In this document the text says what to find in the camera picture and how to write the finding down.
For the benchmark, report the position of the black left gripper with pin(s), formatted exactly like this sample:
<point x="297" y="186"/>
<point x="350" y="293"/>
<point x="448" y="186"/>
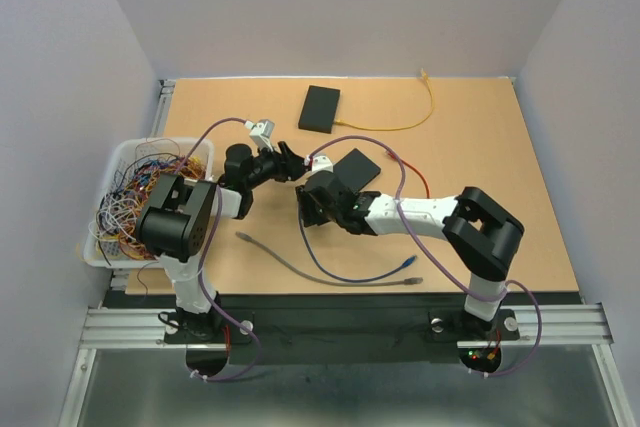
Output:
<point x="289" y="166"/>

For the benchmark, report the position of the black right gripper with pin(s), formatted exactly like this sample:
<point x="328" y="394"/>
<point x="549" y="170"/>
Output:
<point x="308" y="210"/>

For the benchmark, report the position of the black network switch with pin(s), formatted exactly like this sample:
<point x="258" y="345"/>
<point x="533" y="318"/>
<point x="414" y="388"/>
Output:
<point x="355" y="170"/>
<point x="319" y="109"/>

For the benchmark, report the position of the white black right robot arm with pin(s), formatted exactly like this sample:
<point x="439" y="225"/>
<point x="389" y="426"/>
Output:
<point x="484" y="235"/>

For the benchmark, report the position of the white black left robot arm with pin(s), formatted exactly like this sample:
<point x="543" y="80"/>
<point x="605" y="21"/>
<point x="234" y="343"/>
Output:
<point x="179" y="216"/>

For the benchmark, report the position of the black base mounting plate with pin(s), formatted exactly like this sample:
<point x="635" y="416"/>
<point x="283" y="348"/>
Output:
<point x="260" y="330"/>

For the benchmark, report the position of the white plastic basket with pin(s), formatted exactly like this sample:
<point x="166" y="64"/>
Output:
<point x="133" y="170"/>

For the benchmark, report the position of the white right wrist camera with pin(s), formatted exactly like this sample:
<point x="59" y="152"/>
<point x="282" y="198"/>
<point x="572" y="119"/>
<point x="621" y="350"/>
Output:
<point x="319" y="163"/>

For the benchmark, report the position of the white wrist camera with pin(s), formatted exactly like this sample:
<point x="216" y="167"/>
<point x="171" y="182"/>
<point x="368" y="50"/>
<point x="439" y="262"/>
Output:
<point x="319" y="163"/>
<point x="260" y="133"/>

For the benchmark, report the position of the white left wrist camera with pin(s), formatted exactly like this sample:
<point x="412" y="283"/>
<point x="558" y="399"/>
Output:
<point x="260" y="133"/>

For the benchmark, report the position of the aluminium frame rail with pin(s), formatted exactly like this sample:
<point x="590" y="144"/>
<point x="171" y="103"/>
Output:
<point x="119" y="329"/>

